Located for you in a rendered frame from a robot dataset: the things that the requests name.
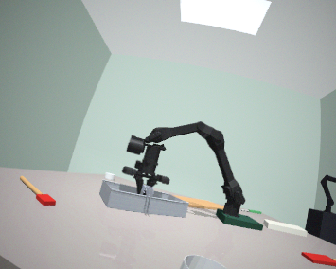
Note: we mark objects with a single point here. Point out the red brush with wooden handle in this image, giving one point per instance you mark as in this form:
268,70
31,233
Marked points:
44,199

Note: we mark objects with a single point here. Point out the light wooden board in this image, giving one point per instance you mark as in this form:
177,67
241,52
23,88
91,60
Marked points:
201,203

